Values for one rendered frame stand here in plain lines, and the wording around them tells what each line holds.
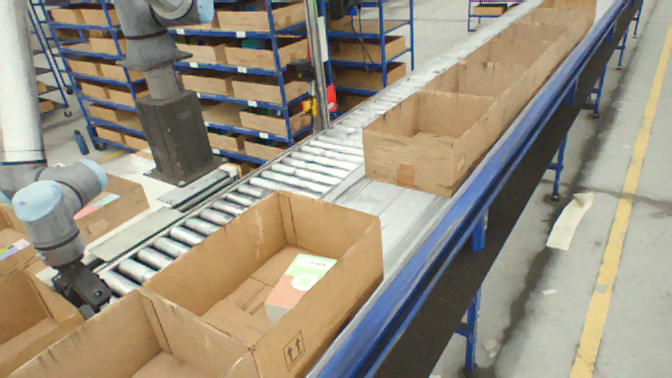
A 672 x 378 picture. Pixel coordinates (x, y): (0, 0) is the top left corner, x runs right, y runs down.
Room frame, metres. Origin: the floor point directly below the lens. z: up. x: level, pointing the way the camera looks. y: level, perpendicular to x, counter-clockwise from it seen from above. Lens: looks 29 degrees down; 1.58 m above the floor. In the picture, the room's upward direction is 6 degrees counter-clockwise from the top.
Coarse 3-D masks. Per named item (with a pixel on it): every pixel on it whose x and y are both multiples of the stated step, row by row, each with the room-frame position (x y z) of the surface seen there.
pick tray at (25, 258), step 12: (0, 216) 1.42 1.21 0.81; (12, 216) 1.39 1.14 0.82; (0, 228) 1.41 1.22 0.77; (12, 228) 1.42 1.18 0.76; (0, 240) 1.34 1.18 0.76; (12, 240) 1.33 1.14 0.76; (24, 252) 1.13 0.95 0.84; (36, 252) 1.16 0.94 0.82; (0, 264) 1.08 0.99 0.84; (12, 264) 1.10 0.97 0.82; (24, 264) 1.12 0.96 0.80; (36, 264) 1.14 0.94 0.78; (0, 276) 1.07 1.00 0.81
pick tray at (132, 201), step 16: (112, 176) 1.58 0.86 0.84; (112, 192) 1.60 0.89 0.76; (128, 192) 1.42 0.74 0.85; (144, 192) 1.47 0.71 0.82; (96, 208) 1.33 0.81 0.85; (112, 208) 1.36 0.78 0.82; (128, 208) 1.40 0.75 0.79; (144, 208) 1.45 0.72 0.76; (80, 224) 1.27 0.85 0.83; (96, 224) 1.31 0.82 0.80; (112, 224) 1.35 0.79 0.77
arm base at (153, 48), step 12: (132, 36) 1.70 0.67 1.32; (144, 36) 1.70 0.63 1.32; (156, 36) 1.72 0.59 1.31; (168, 36) 1.77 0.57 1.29; (132, 48) 1.70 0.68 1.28; (144, 48) 1.69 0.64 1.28; (156, 48) 1.70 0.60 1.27; (168, 48) 1.73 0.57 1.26; (132, 60) 1.70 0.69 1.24; (144, 60) 1.68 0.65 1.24; (156, 60) 1.69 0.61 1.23
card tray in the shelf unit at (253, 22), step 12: (228, 12) 2.71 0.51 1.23; (240, 12) 2.65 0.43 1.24; (252, 12) 2.59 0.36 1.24; (264, 12) 2.54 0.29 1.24; (276, 12) 2.57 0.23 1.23; (288, 12) 2.65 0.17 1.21; (300, 12) 2.73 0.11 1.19; (228, 24) 2.72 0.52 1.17; (240, 24) 2.66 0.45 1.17; (252, 24) 2.61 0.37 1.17; (264, 24) 2.55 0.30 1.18; (276, 24) 2.56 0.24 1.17; (288, 24) 2.64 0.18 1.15
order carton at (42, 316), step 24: (0, 288) 0.89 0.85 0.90; (24, 288) 0.92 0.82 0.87; (48, 288) 0.85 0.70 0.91; (0, 312) 0.87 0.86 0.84; (24, 312) 0.90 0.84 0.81; (48, 312) 0.91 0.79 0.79; (72, 312) 0.79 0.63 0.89; (0, 336) 0.85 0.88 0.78; (24, 336) 0.87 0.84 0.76; (48, 336) 0.70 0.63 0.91; (0, 360) 0.79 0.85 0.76; (24, 360) 0.66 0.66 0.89
